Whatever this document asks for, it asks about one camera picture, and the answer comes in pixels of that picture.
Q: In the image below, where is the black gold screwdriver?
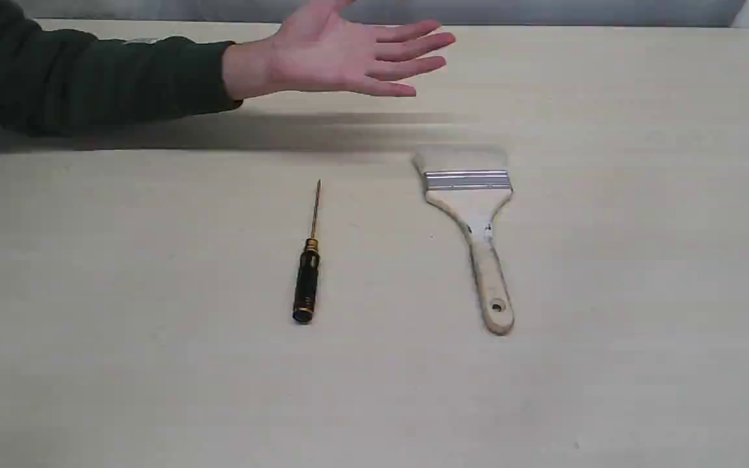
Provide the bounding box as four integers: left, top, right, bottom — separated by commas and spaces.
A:
292, 179, 322, 325

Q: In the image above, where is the dark green sleeved forearm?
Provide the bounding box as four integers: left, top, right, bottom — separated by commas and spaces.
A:
0, 1, 242, 137

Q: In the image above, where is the open bare human hand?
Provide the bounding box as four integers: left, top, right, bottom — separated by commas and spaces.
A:
221, 1, 456, 101

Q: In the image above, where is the wooden handled paint brush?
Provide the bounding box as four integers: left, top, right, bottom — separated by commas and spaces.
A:
412, 146, 515, 337

